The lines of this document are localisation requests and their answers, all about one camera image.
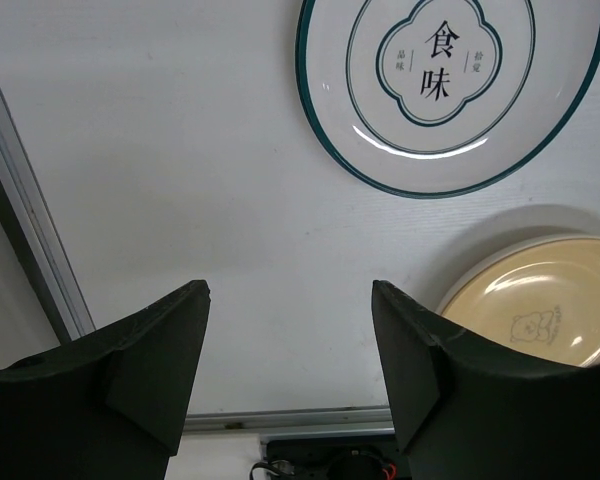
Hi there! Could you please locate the aluminium left rail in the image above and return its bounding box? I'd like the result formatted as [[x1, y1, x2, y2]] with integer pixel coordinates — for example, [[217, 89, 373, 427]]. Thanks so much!
[[0, 86, 96, 343]]

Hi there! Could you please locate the tan rimmed patterned plate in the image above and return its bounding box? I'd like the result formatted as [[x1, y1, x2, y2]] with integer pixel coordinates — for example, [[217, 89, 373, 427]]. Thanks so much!
[[439, 240, 600, 367]]

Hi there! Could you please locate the aluminium front rail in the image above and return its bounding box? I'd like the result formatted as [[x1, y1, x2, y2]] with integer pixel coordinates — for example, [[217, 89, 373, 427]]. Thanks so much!
[[183, 406, 394, 436]]

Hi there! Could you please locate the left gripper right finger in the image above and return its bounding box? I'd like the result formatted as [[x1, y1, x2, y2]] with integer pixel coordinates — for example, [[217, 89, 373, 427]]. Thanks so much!
[[371, 280, 600, 479]]

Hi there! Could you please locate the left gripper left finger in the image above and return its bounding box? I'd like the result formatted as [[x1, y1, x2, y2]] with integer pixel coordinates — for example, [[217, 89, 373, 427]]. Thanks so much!
[[0, 280, 211, 479]]

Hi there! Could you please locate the cream plate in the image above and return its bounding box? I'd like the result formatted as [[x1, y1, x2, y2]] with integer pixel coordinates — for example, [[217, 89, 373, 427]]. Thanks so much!
[[435, 232, 600, 314]]

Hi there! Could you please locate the aluminium rail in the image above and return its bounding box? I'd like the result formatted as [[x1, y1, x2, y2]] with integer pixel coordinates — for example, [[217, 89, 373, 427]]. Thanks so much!
[[183, 406, 394, 436], [0, 86, 96, 343]]

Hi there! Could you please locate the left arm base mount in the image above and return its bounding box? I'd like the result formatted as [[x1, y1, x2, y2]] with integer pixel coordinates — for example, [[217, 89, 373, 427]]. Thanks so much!
[[249, 435, 412, 480]]

